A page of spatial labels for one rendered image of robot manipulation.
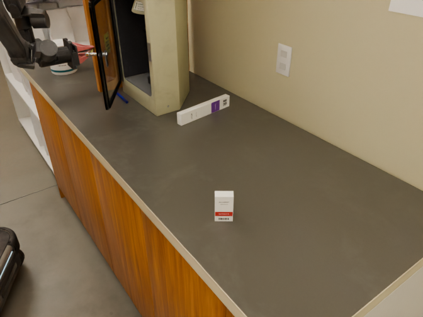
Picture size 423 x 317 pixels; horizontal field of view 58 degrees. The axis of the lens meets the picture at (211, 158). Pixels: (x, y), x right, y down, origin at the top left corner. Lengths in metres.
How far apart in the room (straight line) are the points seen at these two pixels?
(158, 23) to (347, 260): 1.00
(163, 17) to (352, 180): 0.86
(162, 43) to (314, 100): 0.60
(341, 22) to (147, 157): 0.76
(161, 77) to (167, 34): 0.16
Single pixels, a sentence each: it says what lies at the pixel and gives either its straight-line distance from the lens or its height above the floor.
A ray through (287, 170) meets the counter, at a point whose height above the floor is 0.94.
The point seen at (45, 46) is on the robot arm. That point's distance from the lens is 1.43.
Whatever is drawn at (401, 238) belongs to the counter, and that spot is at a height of 0.94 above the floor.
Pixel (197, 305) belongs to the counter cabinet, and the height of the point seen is 0.70.
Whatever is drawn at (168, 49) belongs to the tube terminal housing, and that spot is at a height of 1.20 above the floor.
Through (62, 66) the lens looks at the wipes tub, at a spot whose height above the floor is 0.98.
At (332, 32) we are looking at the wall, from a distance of 1.38.
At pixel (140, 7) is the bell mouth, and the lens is 1.55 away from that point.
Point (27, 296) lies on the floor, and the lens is 2.26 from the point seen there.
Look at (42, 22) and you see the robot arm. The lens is 1.73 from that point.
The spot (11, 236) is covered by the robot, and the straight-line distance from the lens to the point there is 2.24.
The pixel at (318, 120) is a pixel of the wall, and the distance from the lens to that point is 1.48.
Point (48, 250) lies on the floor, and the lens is 2.44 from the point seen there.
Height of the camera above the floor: 1.64
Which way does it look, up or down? 33 degrees down
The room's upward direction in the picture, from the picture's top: straight up
